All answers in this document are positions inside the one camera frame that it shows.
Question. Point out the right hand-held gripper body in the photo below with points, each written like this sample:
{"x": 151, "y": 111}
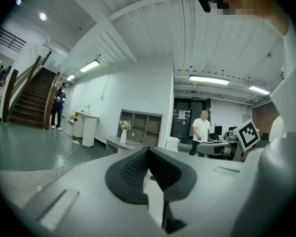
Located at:
{"x": 246, "y": 137}

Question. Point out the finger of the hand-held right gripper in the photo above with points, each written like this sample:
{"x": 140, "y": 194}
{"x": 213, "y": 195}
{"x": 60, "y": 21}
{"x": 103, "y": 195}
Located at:
{"x": 212, "y": 148}

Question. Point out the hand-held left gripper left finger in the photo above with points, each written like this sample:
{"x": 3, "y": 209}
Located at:
{"x": 88, "y": 206}

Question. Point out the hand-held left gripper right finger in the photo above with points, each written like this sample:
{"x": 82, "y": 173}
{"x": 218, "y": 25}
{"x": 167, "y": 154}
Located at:
{"x": 212, "y": 186}

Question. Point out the black computer monitor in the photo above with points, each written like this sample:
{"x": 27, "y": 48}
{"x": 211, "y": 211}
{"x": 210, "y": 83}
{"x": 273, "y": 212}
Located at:
{"x": 217, "y": 130}

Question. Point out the black double door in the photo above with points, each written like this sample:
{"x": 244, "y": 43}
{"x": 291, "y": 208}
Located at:
{"x": 187, "y": 125}

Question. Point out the white paper notice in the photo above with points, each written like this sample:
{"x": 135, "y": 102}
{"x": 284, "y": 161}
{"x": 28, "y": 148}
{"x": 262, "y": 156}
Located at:
{"x": 181, "y": 114}

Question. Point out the ceiling tube light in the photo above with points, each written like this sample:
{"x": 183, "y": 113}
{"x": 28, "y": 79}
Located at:
{"x": 70, "y": 77}
{"x": 89, "y": 66}
{"x": 209, "y": 80}
{"x": 259, "y": 90}

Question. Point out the green exit sign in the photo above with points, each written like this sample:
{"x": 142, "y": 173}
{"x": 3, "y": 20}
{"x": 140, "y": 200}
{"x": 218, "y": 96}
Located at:
{"x": 195, "y": 98}

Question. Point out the person's white t-shirt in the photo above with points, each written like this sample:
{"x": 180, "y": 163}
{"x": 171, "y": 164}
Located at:
{"x": 291, "y": 107}

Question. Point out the grey wooden shelf unit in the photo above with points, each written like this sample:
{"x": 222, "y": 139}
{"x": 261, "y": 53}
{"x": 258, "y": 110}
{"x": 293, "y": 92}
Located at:
{"x": 153, "y": 125}

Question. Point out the white power strip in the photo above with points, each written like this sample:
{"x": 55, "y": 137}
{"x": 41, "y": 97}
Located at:
{"x": 75, "y": 141}

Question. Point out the white round counter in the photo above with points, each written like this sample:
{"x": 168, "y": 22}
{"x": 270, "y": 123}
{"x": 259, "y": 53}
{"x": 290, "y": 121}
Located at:
{"x": 88, "y": 130}

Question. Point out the white ceramic vase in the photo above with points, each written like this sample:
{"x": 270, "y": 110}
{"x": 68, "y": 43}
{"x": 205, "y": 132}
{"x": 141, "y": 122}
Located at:
{"x": 123, "y": 136}

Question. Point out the pastel flower bouquet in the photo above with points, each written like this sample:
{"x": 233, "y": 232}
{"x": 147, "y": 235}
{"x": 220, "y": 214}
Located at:
{"x": 125, "y": 125}

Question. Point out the small green plant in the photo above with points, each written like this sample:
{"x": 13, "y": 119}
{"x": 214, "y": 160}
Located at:
{"x": 88, "y": 108}

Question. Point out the brown wooden staircase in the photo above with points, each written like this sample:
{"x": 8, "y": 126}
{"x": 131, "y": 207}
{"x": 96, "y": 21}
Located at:
{"x": 34, "y": 95}

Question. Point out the person's head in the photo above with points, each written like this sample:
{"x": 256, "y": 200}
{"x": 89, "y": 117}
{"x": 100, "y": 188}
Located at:
{"x": 249, "y": 1}

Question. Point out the black metal railing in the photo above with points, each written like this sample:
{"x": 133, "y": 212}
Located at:
{"x": 10, "y": 39}

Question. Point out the white wall conduit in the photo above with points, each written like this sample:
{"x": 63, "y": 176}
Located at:
{"x": 106, "y": 83}

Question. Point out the white wall air conditioner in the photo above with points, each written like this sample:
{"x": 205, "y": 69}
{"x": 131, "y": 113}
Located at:
{"x": 46, "y": 41}

